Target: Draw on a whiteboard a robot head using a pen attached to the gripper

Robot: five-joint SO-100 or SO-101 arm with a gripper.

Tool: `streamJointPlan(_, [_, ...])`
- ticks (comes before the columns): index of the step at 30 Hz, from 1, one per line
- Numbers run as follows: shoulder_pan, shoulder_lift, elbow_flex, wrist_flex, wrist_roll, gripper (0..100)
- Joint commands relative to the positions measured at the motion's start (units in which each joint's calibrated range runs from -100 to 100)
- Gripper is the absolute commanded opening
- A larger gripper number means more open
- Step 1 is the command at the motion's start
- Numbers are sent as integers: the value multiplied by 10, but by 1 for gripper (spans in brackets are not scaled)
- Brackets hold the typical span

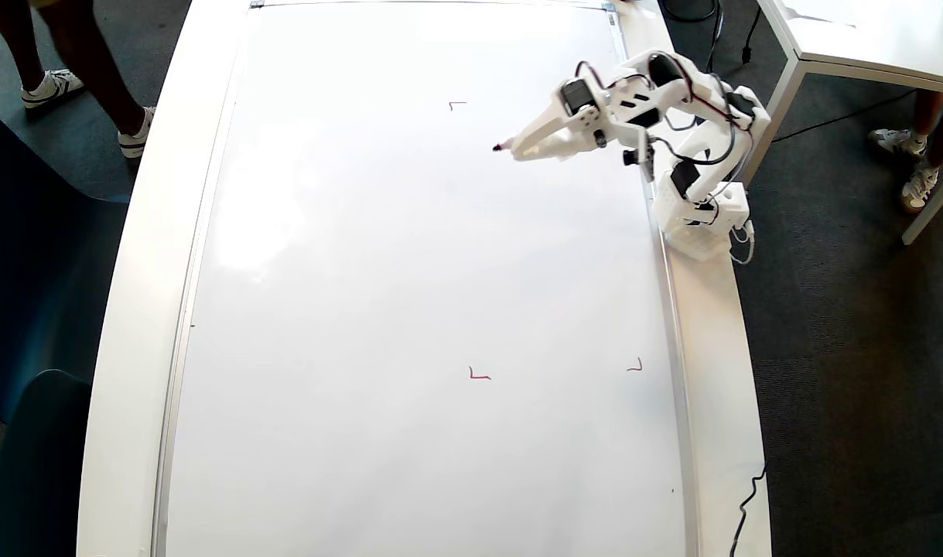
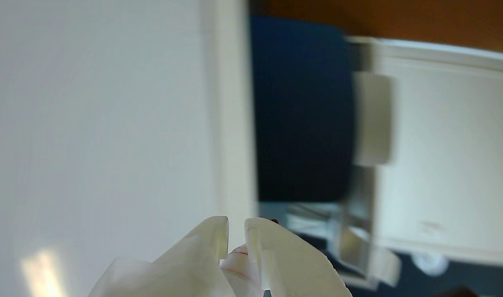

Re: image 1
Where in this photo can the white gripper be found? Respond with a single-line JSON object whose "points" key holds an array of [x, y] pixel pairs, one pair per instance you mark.
{"points": [[570, 124]]}

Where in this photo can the red whiteboard marker pen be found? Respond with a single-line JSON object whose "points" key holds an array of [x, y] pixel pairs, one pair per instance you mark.
{"points": [[500, 147]]}

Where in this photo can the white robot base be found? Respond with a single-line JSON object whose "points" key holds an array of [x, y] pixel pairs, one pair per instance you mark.
{"points": [[695, 232]]}

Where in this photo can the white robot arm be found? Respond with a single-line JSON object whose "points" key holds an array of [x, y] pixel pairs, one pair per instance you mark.
{"points": [[719, 116]]}

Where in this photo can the large white whiteboard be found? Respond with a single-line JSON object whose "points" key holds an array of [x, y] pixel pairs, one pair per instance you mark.
{"points": [[363, 309]]}

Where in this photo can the white side table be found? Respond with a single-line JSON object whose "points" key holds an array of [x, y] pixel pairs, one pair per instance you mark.
{"points": [[866, 39]]}

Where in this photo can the white sneaker with grey patches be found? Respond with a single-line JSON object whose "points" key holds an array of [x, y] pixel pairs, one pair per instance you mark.
{"points": [[920, 189], [896, 143]]}

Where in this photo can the white sneaker with dark stripes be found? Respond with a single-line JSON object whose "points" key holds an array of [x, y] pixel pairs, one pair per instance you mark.
{"points": [[53, 87], [137, 135]]}

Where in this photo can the dark blue chair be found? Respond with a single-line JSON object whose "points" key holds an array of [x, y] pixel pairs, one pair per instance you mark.
{"points": [[30, 271], [38, 472]]}

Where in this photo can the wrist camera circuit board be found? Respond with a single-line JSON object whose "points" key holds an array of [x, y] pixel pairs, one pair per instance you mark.
{"points": [[640, 158]]}

